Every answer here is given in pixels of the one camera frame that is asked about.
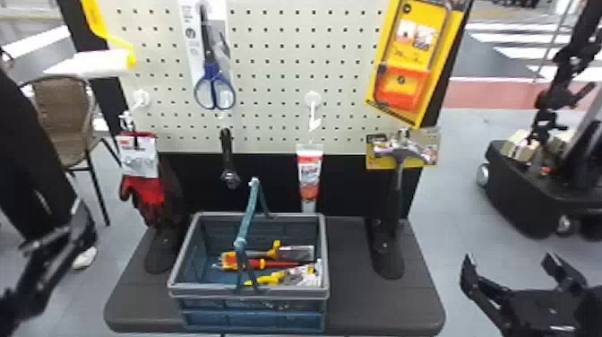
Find black wrench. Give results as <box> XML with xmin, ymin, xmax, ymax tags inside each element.
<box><xmin>218</xmin><ymin>127</ymin><xmax>243</xmax><ymax>191</ymax></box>

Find person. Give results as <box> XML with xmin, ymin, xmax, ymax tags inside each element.
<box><xmin>0</xmin><ymin>47</ymin><xmax>99</xmax><ymax>271</ymax></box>

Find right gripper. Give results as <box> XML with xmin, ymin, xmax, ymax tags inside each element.
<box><xmin>459</xmin><ymin>252</ymin><xmax>589</xmax><ymax>337</ymax></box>

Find white pegboard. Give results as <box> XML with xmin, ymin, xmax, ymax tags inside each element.
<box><xmin>56</xmin><ymin>0</ymin><xmax>474</xmax><ymax>281</ymax></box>

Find red screwdriver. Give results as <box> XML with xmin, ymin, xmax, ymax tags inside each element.
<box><xmin>211</xmin><ymin>256</ymin><xmax>303</xmax><ymax>272</ymax></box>

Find blue scissors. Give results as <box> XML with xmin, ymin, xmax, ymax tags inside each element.
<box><xmin>177</xmin><ymin>0</ymin><xmax>237</xmax><ymax>115</ymax></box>

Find blue basket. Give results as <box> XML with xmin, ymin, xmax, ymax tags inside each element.
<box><xmin>166</xmin><ymin>177</ymin><xmax>331</xmax><ymax>333</ymax></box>

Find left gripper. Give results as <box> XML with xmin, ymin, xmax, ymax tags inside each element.
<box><xmin>0</xmin><ymin>203</ymin><xmax>97</xmax><ymax>337</ymax></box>

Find red gloves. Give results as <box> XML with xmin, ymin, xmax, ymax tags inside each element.
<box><xmin>115</xmin><ymin>131</ymin><xmax>167</xmax><ymax>226</ymax></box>

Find brown chair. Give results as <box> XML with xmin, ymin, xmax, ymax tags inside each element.
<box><xmin>18</xmin><ymin>74</ymin><xmax>122</xmax><ymax>228</ymax></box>

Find black hammer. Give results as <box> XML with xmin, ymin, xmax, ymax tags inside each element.
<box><xmin>365</xmin><ymin>127</ymin><xmax>442</xmax><ymax>238</ymax></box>

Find yellow paint roller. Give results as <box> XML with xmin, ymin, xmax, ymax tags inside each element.
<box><xmin>43</xmin><ymin>0</ymin><xmax>139</xmax><ymax>80</ymax></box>

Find orange tool on yellow card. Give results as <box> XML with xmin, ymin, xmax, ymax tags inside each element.
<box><xmin>365</xmin><ymin>0</ymin><xmax>472</xmax><ymax>130</ymax></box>

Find yellow handled scraper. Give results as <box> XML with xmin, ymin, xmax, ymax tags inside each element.
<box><xmin>219</xmin><ymin>239</ymin><xmax>316</xmax><ymax>264</ymax></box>

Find red and white tube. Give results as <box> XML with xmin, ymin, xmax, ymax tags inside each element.
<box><xmin>295</xmin><ymin>143</ymin><xmax>325</xmax><ymax>214</ymax></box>

